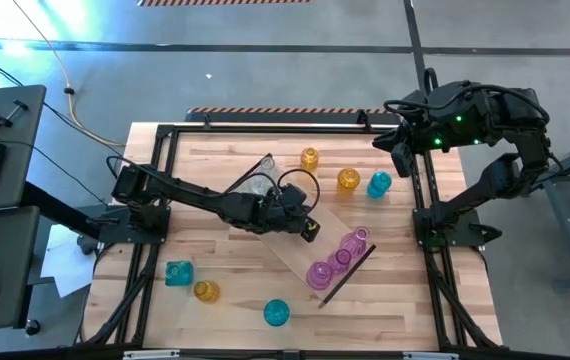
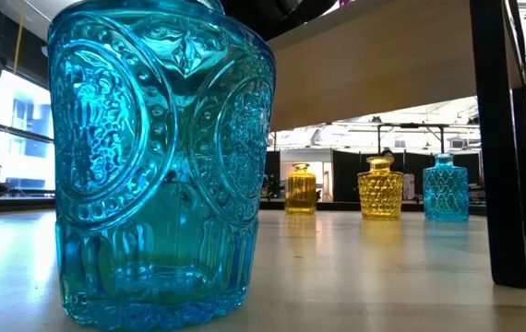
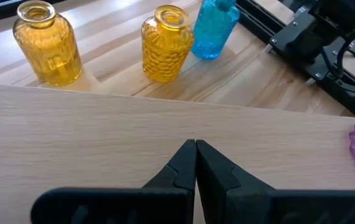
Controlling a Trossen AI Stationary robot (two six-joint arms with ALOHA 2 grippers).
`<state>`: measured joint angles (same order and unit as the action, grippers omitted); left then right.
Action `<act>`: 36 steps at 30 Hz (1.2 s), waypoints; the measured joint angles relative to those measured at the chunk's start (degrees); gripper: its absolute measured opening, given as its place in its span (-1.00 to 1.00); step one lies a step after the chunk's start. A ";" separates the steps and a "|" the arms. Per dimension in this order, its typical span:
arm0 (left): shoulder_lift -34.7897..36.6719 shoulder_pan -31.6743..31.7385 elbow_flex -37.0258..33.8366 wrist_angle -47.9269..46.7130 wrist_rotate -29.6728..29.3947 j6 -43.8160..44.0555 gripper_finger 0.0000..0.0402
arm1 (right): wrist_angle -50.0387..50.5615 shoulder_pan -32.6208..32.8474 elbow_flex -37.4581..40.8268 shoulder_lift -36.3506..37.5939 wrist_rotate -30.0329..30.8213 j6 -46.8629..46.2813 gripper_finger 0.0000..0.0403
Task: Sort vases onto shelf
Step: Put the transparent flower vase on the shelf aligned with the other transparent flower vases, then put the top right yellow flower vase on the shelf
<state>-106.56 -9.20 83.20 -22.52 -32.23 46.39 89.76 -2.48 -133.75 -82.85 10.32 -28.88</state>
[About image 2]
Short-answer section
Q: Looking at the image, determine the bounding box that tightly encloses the white carton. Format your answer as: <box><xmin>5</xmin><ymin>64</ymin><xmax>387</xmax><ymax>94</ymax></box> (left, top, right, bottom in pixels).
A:
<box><xmin>402</xmin><ymin>172</ymin><xmax>417</xmax><ymax>201</ymax></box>

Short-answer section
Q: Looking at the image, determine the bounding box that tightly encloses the blue diamond-pattern glass vase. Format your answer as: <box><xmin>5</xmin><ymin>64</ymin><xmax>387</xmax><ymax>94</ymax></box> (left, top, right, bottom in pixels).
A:
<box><xmin>422</xmin><ymin>152</ymin><xmax>471</xmax><ymax>223</ymax></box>

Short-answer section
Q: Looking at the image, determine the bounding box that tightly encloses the narrow black partition panel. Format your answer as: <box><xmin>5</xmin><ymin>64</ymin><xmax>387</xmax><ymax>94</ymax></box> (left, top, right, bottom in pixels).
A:
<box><xmin>262</xmin><ymin>150</ymin><xmax>282</xmax><ymax>200</ymax></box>

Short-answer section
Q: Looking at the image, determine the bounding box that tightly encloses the yellow hanging strap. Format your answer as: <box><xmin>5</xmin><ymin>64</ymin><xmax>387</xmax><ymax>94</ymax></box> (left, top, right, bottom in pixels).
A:
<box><xmin>12</xmin><ymin>0</ymin><xmax>26</xmax><ymax>76</ymax></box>

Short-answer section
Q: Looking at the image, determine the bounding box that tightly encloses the yellow dimpled glass vase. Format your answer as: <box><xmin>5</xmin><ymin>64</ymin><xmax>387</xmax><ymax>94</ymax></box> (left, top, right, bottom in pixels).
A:
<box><xmin>356</xmin><ymin>156</ymin><xmax>405</xmax><ymax>220</ymax></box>

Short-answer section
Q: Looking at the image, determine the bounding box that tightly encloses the wide black partition panel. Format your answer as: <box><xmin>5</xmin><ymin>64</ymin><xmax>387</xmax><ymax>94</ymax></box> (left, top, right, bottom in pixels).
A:
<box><xmin>330</xmin><ymin>149</ymin><xmax>482</xmax><ymax>203</ymax></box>

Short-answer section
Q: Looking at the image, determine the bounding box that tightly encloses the black metal rack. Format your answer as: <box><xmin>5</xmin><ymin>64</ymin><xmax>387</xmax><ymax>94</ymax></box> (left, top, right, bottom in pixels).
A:
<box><xmin>376</xmin><ymin>122</ymin><xmax>448</xmax><ymax>156</ymax></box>

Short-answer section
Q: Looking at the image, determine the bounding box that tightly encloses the yellow ribbed glass vase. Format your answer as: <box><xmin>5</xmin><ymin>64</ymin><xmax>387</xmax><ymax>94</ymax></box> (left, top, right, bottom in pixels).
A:
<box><xmin>283</xmin><ymin>161</ymin><xmax>318</xmax><ymax>216</ymax></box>

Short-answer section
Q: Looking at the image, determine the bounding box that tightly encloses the wooden shelf with black legs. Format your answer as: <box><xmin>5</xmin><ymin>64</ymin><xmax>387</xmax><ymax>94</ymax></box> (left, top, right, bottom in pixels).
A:
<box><xmin>266</xmin><ymin>0</ymin><xmax>526</xmax><ymax>290</ymax></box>

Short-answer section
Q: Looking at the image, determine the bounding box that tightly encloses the teal embossed round vase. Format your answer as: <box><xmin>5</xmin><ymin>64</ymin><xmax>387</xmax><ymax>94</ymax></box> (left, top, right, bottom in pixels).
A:
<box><xmin>46</xmin><ymin>0</ymin><xmax>277</xmax><ymax>331</ymax></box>

